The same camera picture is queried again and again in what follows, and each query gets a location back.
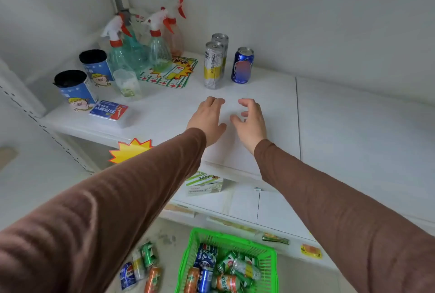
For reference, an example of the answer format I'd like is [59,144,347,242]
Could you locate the person's right hand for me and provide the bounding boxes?
[229,98,268,156]

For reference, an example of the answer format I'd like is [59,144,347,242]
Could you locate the person's left hand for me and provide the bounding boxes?
[185,96,227,148]

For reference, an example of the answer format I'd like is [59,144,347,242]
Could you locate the pile of cans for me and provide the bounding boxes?
[193,243,262,293]

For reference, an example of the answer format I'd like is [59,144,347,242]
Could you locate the green plastic basket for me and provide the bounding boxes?
[174,227,279,293]

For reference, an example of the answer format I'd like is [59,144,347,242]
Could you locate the green 7up can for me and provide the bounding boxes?
[140,241,158,269]

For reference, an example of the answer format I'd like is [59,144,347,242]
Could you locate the person's right forearm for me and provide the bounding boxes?
[254,139,435,293]

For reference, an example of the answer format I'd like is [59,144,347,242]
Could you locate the person's left forearm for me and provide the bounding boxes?
[0,127,207,293]

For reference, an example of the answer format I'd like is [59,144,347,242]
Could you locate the printed sign cards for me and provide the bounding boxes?
[138,56,198,89]

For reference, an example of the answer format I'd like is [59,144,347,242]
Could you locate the green white snack box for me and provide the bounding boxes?
[185,171,225,197]

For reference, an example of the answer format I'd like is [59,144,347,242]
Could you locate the pink spray bottle red trigger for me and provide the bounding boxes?
[163,0,187,58]

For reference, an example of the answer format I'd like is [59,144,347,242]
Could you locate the yellow starburst tag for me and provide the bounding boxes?
[108,138,154,165]

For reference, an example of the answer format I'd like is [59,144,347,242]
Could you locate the clear plastic cup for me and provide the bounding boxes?
[112,68,143,99]

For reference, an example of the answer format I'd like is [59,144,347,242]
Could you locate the teal spray bottle grey head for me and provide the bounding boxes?
[119,9,150,72]

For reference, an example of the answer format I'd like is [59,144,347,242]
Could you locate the blue red small box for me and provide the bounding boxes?
[89,100,136,129]

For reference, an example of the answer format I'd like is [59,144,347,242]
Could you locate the blue cartoon paper cup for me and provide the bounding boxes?
[53,69,98,112]
[78,49,115,87]

